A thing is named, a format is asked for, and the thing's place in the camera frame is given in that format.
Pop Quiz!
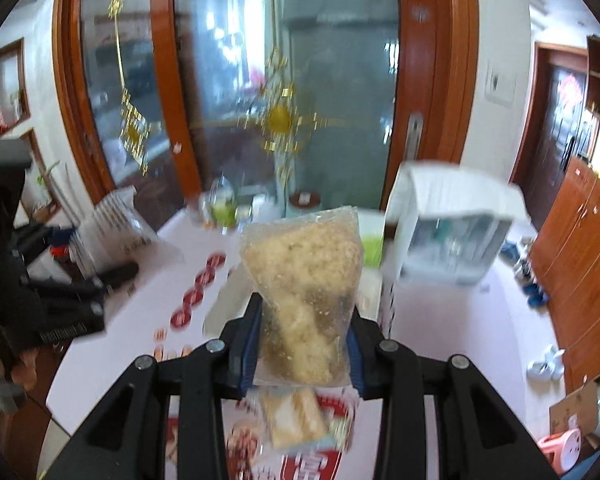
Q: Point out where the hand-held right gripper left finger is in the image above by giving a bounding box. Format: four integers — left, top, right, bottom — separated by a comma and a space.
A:
40, 292, 263, 480

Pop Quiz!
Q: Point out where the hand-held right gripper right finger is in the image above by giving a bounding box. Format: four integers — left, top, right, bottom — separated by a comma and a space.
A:
345, 310, 556, 480

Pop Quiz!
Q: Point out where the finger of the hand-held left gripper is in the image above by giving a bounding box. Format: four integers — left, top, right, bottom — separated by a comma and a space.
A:
22, 261, 140, 302
27, 300, 106, 347

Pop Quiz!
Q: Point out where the white plastic bin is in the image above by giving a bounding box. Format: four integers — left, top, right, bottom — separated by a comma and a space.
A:
202, 240, 398, 341

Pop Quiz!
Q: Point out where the clear beige cracker packet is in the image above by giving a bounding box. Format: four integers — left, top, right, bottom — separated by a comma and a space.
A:
257, 387, 331, 453

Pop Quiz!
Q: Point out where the clear crumbly cake packet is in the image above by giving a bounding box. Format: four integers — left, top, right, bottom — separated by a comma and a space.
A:
239, 206, 365, 390

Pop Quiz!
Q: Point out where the person's left hand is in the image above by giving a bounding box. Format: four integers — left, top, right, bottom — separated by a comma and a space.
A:
9, 347, 40, 392

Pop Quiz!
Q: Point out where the pink printed table cover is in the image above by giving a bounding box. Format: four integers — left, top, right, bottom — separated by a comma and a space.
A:
45, 205, 536, 480

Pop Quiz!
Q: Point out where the green tissue pack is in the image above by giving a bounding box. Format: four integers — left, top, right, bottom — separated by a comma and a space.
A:
360, 210, 386, 268

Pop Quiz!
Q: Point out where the white bottle storage cabinet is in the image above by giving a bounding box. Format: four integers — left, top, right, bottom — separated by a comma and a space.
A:
382, 160, 531, 288

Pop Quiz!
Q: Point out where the white cloth cover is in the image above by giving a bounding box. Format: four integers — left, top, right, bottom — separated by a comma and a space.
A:
397, 160, 531, 221

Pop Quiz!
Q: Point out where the wooden framed glass sliding door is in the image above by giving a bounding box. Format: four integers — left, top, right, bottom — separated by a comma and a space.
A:
150, 0, 481, 221
52, 0, 201, 206

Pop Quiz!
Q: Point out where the cardboard box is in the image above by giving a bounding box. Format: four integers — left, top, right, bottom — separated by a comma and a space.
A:
549, 380, 600, 446

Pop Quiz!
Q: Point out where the pink plastic stool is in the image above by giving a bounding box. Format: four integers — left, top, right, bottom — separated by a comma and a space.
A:
537, 427, 583, 476

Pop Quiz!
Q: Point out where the wooden floor cabinet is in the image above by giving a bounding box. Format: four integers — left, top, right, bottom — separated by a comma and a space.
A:
527, 155, 600, 396

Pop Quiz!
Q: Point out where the brown entry door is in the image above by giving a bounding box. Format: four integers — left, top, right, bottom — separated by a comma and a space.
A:
510, 42, 588, 186

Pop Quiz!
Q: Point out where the wooden wall niche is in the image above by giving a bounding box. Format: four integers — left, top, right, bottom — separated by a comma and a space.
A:
17, 129, 63, 211

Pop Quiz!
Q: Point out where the silver door handle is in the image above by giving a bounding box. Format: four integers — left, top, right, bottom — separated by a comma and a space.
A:
407, 112, 425, 161

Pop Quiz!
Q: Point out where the white wall switch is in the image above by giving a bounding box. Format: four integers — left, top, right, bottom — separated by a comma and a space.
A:
485, 60, 517, 107

